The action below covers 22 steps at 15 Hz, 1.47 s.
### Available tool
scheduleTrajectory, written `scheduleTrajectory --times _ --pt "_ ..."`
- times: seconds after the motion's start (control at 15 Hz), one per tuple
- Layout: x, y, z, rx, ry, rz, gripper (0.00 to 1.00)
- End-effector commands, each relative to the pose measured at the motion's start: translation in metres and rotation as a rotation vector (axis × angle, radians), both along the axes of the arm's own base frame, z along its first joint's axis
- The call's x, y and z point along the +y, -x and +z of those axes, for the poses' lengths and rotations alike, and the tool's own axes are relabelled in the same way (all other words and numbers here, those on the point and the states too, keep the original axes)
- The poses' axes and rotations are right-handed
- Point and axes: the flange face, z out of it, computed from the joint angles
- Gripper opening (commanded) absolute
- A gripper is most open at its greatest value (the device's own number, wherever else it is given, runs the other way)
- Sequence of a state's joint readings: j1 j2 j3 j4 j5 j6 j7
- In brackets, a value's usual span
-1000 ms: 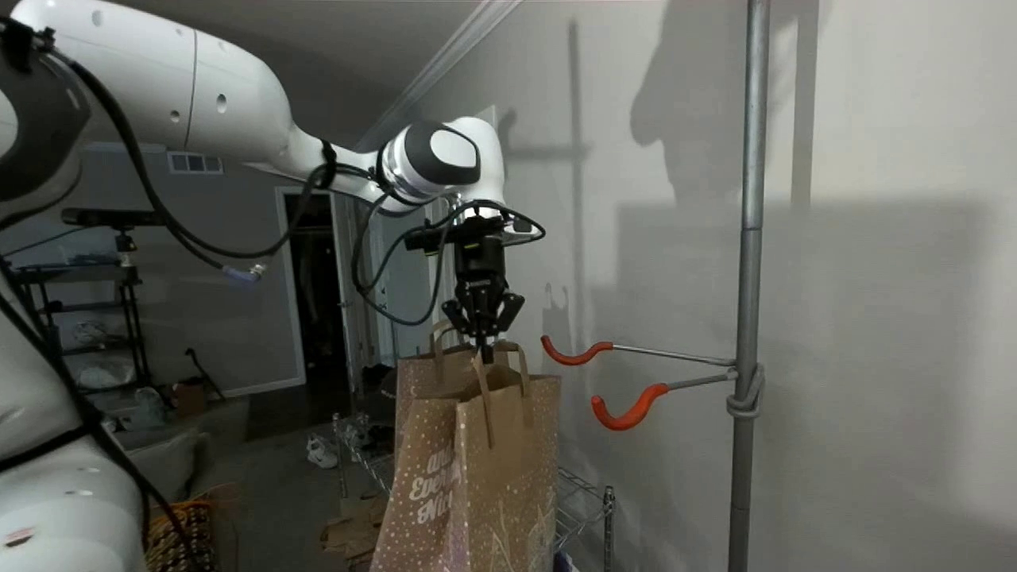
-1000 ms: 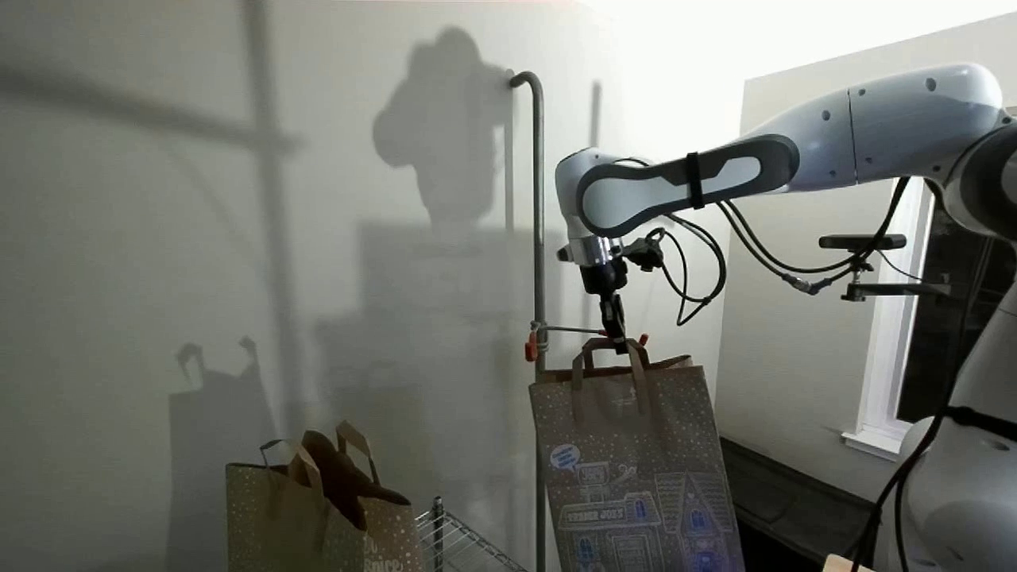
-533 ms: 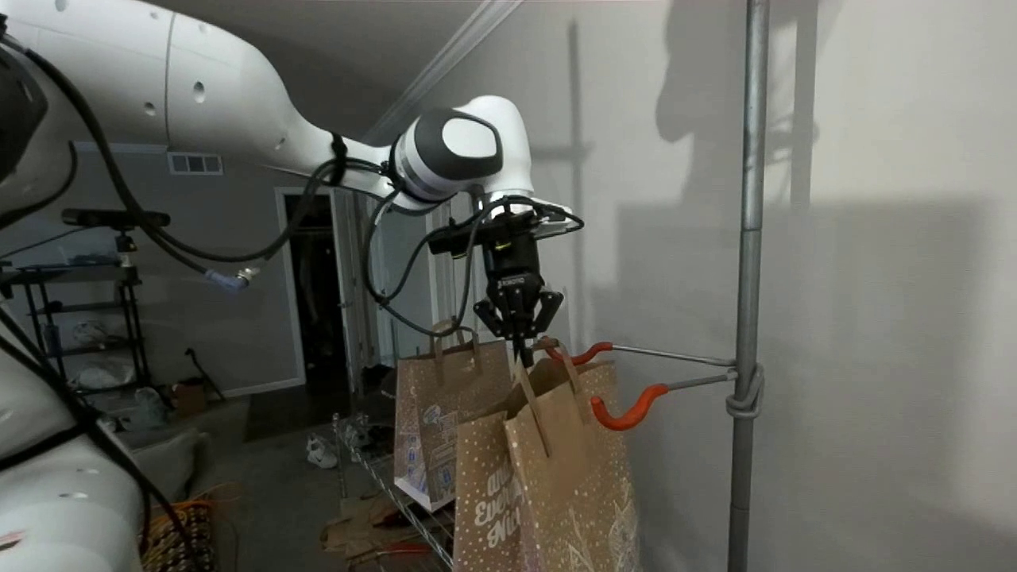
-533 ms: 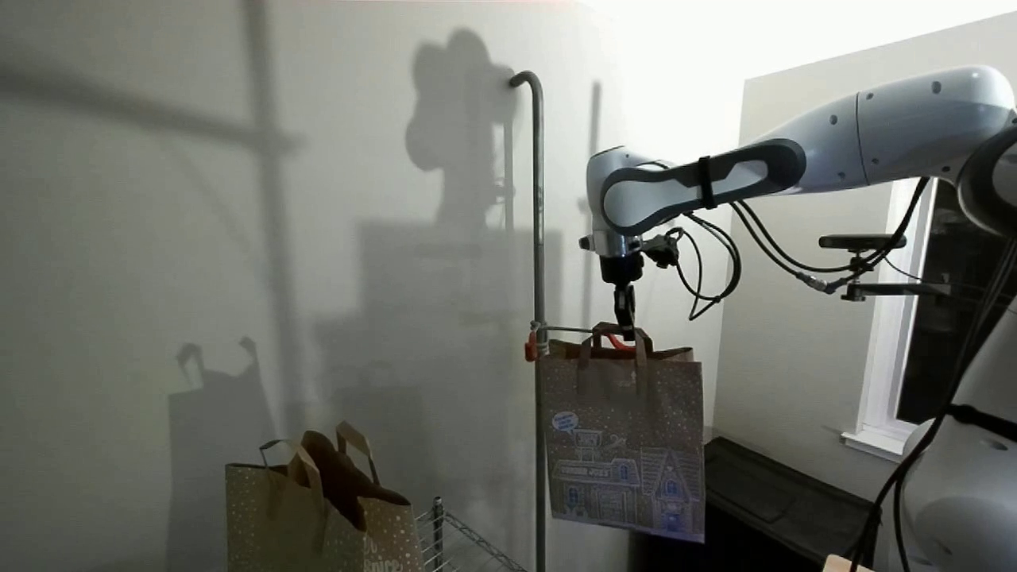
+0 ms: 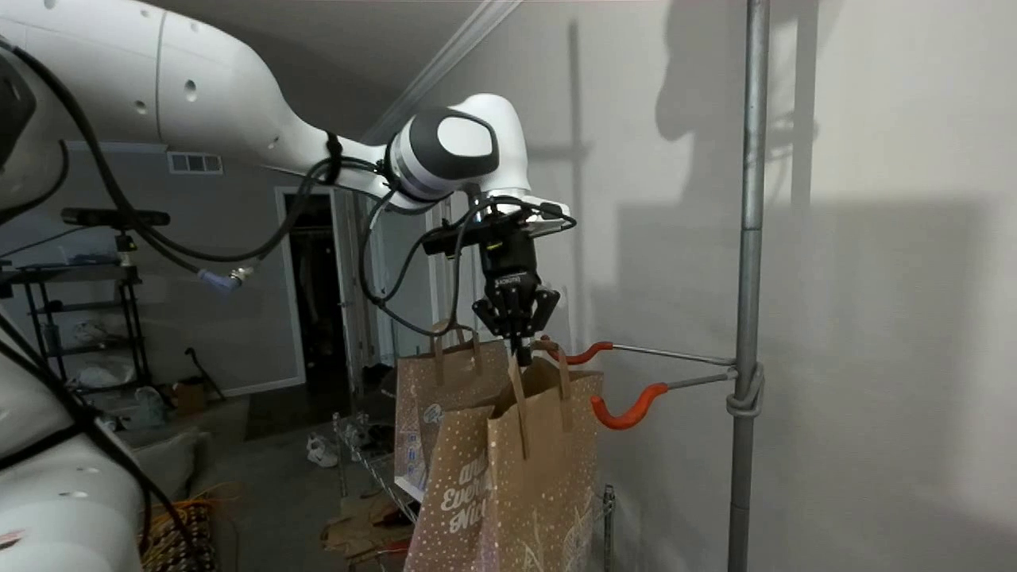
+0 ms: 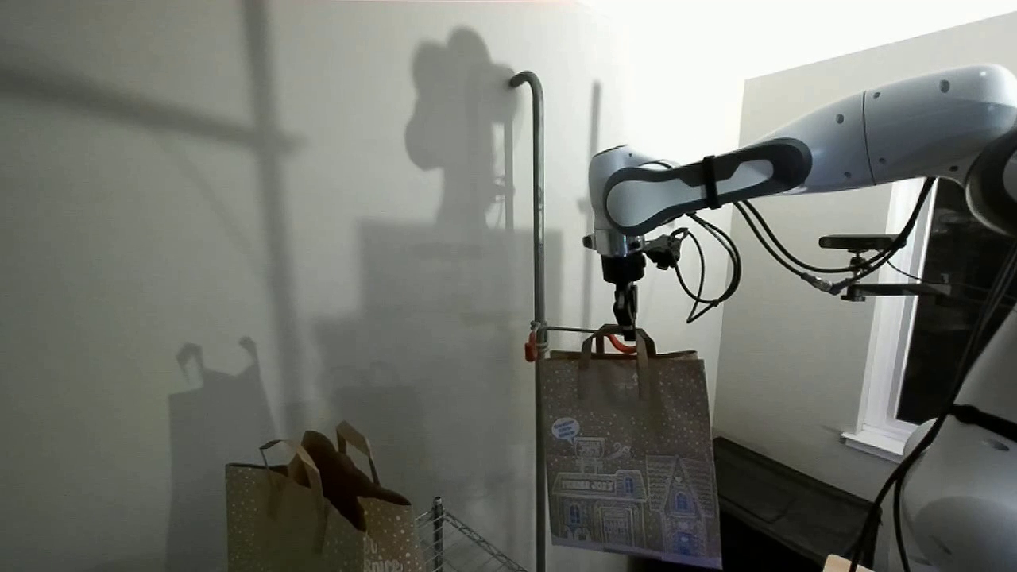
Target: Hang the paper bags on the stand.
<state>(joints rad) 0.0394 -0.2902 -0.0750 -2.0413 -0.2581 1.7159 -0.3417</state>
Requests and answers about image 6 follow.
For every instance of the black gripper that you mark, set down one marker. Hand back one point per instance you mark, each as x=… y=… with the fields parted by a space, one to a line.
x=625 y=276

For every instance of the brown dotted paper bag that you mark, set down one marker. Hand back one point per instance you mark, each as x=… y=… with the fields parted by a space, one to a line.
x=625 y=447
x=264 y=519

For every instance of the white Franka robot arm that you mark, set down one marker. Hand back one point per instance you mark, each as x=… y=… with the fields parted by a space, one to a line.
x=899 y=128

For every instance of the grey metal stand pole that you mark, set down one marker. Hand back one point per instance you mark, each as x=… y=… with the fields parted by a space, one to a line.
x=537 y=212

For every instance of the black low bench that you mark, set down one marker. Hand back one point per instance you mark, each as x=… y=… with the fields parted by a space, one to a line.
x=784 y=498

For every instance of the white window trim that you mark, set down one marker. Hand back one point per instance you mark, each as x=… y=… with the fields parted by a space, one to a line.
x=878 y=371

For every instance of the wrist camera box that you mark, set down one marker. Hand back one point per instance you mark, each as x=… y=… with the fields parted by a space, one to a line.
x=661 y=253

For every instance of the black stereo camera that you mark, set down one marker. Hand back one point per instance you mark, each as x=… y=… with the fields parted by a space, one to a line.
x=862 y=244

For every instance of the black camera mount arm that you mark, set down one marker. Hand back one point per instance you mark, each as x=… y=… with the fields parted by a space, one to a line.
x=878 y=286

